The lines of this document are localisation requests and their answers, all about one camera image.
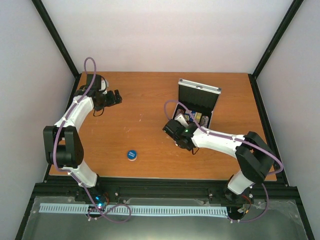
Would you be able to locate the blue playing card deck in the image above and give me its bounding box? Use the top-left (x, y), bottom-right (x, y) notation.
top-left (184, 111), bottom-right (202, 124)

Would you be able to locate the brown poker chip stack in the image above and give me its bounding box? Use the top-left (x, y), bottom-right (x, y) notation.
top-left (175, 108), bottom-right (185, 118)

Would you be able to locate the aluminium poker case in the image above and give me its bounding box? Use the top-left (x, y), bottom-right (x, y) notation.
top-left (173, 78), bottom-right (222, 128)

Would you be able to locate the blue dealer button stack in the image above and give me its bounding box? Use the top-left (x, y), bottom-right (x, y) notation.
top-left (126, 149), bottom-right (138, 162)

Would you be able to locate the grey poker chip stack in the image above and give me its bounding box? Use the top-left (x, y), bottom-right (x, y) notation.
top-left (200, 115), bottom-right (210, 128)

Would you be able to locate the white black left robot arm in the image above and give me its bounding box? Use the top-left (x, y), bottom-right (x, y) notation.
top-left (43, 74), bottom-right (122, 202)

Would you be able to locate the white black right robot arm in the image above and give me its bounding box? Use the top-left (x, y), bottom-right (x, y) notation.
top-left (162, 119), bottom-right (278, 203)

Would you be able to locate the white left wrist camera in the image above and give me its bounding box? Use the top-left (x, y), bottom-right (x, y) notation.
top-left (99, 76), bottom-right (109, 94)

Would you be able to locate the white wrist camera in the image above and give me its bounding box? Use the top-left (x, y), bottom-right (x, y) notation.
top-left (174, 113), bottom-right (189, 128)
top-left (99, 76), bottom-right (109, 94)

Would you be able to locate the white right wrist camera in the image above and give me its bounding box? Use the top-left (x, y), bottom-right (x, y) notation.
top-left (174, 113), bottom-right (189, 128)

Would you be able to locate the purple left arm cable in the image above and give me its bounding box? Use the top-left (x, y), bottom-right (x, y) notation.
top-left (52, 57), bottom-right (133, 224)

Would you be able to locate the light blue cable duct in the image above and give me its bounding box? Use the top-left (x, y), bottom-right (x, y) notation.
top-left (38, 203), bottom-right (228, 218)

